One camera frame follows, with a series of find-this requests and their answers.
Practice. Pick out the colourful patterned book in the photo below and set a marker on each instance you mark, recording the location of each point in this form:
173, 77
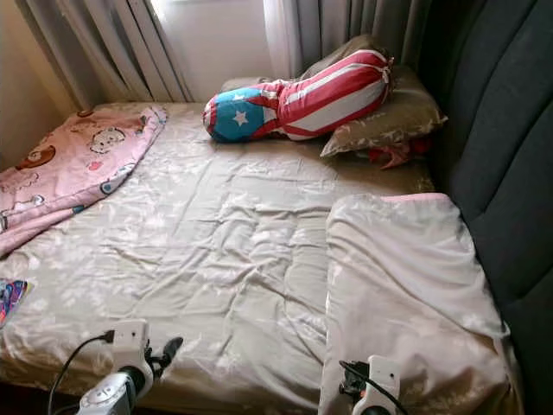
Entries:
13, 301

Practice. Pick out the folded beige floral duvet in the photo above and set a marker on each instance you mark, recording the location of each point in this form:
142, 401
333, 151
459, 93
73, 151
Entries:
406, 294

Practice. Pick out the bed with beige floral sheet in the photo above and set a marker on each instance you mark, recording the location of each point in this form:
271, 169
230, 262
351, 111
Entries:
225, 242

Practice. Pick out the pink cartoon print blanket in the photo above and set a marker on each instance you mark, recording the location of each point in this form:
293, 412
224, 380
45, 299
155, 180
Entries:
69, 169

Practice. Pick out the red crumpled cloth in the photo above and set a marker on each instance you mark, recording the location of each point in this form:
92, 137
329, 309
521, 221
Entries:
397, 154

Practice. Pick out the beige floral pillow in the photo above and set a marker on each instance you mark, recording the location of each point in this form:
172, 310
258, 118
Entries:
397, 121

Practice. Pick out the dark grey padded headboard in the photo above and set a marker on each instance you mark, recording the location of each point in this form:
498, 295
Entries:
501, 147

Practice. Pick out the flag print bolster pillow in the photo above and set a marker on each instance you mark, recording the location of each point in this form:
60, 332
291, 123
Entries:
320, 95

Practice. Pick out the grey curtain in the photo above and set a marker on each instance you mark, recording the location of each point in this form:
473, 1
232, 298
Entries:
104, 43
363, 22

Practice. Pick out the white sheer curtain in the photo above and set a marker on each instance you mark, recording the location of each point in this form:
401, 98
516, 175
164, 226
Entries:
225, 39

